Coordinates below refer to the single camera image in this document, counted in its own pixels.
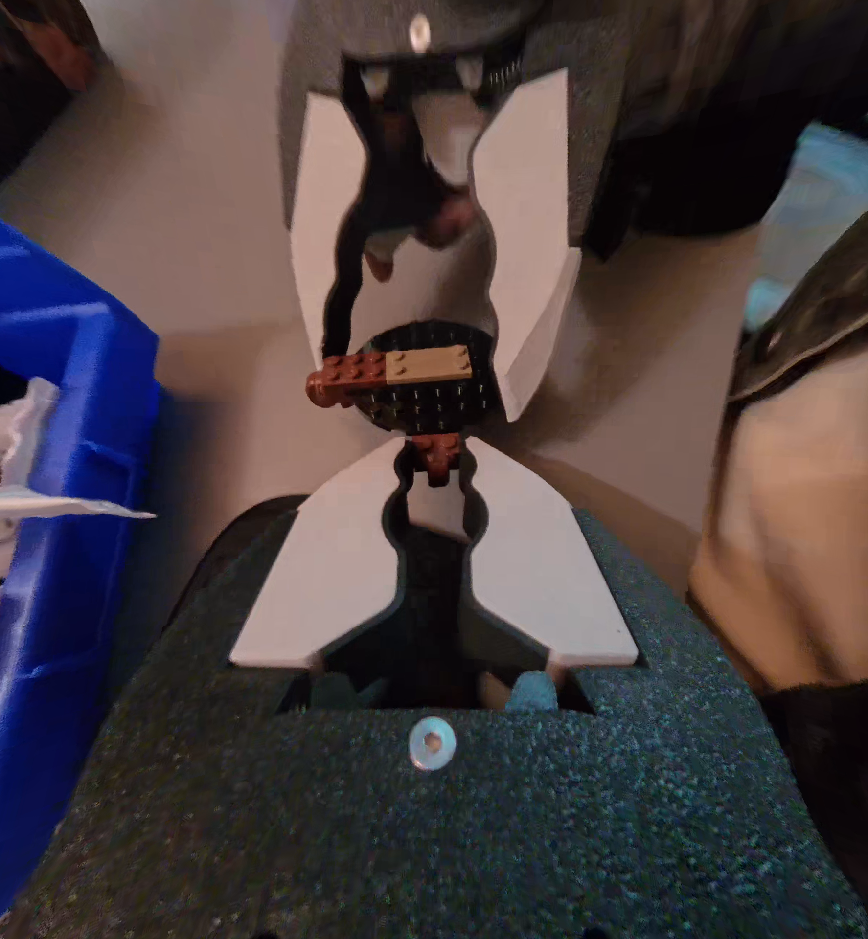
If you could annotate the blue plastic bin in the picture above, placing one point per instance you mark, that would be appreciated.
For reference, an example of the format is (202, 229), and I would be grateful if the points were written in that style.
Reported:
(60, 587)

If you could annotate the small brown lego piece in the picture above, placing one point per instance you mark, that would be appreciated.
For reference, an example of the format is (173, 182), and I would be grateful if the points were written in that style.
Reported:
(438, 455)

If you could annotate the torn white paper bag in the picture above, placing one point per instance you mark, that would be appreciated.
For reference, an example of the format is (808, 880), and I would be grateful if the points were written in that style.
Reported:
(23, 506)

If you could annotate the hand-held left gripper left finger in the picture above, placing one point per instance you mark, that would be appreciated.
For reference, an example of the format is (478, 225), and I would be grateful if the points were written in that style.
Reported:
(331, 572)

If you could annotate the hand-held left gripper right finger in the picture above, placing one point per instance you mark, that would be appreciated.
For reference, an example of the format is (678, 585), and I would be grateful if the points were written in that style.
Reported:
(544, 579)

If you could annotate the black orchid lego box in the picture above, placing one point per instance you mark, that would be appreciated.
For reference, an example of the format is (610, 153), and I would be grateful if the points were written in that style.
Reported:
(15, 73)

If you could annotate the person's right hand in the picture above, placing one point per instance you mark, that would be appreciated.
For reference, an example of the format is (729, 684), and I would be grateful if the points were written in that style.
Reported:
(456, 220)

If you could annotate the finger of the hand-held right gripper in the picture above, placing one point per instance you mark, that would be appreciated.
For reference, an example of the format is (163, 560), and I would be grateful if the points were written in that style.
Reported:
(320, 191)
(533, 220)

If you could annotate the person's beige shirt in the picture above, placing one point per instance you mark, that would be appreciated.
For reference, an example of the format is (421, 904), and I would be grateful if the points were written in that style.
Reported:
(808, 528)

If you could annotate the round black lego assembly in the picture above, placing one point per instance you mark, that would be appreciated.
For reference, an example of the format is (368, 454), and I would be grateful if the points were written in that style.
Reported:
(434, 403)

